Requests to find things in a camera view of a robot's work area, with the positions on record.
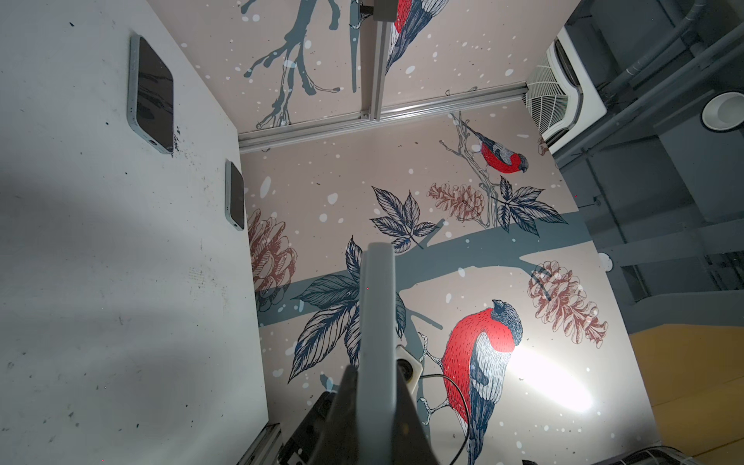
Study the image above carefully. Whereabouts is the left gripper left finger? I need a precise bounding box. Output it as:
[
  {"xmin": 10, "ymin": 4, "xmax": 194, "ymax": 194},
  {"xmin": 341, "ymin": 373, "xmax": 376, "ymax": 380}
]
[{"xmin": 309, "ymin": 366, "xmax": 358, "ymax": 465}]

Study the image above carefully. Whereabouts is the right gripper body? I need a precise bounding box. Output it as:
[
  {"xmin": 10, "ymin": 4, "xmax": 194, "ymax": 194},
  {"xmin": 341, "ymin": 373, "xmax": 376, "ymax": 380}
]
[{"xmin": 278, "ymin": 391, "xmax": 336, "ymax": 465}]

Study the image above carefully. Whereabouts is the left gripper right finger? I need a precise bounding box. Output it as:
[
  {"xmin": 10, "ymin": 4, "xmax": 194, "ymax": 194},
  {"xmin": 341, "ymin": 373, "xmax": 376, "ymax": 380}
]
[{"xmin": 394, "ymin": 377, "xmax": 438, "ymax": 465}]

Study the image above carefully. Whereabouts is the black phone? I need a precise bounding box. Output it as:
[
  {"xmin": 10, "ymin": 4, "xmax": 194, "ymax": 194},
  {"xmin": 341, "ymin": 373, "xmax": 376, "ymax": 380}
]
[
  {"xmin": 127, "ymin": 34, "xmax": 174, "ymax": 155},
  {"xmin": 225, "ymin": 160, "xmax": 245, "ymax": 231}
]

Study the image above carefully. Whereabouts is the air conditioner unit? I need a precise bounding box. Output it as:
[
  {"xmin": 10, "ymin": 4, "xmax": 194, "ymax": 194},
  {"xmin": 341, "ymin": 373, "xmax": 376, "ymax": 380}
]
[{"xmin": 522, "ymin": 28, "xmax": 606, "ymax": 153}]

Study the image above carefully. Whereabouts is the round ceiling lamp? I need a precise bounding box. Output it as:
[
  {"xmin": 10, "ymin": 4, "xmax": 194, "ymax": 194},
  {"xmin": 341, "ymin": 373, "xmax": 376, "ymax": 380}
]
[{"xmin": 701, "ymin": 91, "xmax": 744, "ymax": 133}]

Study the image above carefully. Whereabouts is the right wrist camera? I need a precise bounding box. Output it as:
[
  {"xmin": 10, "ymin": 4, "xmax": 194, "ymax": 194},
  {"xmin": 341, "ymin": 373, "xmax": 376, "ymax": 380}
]
[{"xmin": 395, "ymin": 345, "xmax": 424, "ymax": 401}]

